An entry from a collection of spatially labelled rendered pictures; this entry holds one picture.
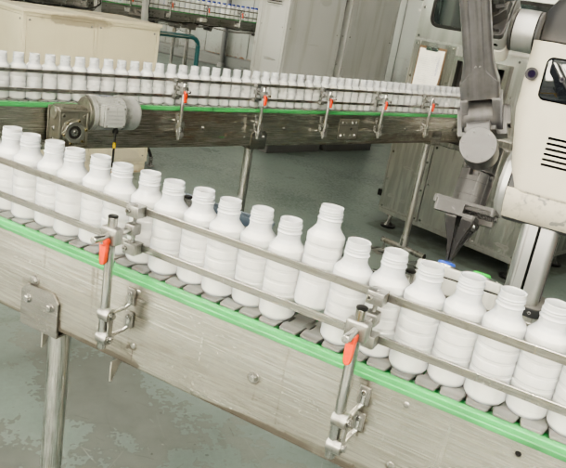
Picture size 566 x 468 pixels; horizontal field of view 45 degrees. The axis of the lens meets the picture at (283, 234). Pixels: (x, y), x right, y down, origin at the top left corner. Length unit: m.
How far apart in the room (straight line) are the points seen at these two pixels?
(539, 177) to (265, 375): 0.73
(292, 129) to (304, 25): 3.84
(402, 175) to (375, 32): 3.18
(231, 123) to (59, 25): 2.28
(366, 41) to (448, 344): 7.10
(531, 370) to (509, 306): 0.09
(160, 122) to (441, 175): 2.53
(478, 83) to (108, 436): 1.80
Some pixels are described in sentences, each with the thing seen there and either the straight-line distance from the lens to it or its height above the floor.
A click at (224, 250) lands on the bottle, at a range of 1.13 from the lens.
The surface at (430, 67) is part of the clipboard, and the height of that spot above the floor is 1.24.
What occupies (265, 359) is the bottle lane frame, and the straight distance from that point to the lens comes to 1.12.
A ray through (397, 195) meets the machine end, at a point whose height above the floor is 0.29.
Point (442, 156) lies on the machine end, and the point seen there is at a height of 0.67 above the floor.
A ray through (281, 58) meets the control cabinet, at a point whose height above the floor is 0.98.
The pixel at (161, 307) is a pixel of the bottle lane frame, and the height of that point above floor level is 0.96.
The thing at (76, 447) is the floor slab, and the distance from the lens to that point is 2.48.
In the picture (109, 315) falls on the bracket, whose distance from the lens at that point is 1.22.
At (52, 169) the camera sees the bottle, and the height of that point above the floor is 1.12.
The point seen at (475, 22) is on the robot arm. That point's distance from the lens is 1.17.
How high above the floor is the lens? 1.48
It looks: 18 degrees down
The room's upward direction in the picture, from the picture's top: 10 degrees clockwise
